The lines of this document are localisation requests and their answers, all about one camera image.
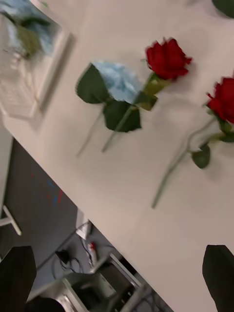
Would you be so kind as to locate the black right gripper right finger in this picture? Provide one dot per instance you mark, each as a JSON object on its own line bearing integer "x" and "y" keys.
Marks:
{"x": 220, "y": 275}

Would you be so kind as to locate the shallow white box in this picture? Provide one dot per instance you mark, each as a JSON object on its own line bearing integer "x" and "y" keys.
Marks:
{"x": 58, "y": 68}

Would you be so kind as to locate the white table leg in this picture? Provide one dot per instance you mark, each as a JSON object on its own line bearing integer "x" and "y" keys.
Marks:
{"x": 11, "y": 220}

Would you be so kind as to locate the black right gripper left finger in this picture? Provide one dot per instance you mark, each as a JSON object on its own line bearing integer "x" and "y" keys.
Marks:
{"x": 15, "y": 275}

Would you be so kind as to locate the red artificial rose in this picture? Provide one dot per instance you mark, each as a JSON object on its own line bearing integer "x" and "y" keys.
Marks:
{"x": 226, "y": 100}
{"x": 168, "y": 61}

